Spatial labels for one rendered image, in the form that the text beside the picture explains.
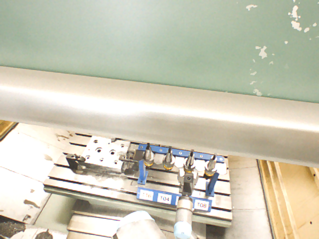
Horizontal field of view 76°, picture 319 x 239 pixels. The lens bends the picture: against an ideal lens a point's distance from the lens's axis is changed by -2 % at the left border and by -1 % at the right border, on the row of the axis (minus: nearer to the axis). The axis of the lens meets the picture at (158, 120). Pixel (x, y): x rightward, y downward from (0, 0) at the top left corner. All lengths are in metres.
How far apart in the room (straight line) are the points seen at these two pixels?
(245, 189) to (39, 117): 1.52
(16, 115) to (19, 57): 0.05
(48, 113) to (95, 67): 0.05
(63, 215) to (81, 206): 0.19
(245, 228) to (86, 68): 1.42
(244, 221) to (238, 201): 0.13
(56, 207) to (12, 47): 1.63
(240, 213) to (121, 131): 1.42
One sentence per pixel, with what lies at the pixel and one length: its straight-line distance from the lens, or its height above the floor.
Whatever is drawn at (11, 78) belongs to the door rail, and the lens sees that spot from 0.19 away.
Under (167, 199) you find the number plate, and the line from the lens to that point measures 1.31.
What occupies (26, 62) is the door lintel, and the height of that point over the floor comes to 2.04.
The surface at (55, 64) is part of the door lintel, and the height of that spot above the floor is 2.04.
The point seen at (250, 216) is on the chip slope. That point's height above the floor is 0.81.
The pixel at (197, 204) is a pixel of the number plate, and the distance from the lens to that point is 1.32.
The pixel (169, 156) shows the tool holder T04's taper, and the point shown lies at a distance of 1.06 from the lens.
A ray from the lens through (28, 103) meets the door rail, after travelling 0.18.
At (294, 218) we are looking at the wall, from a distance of 1.28.
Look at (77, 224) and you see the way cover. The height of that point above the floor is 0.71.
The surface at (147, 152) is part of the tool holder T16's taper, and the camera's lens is 1.07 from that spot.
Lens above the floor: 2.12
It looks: 43 degrees down
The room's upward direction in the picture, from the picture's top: 2 degrees clockwise
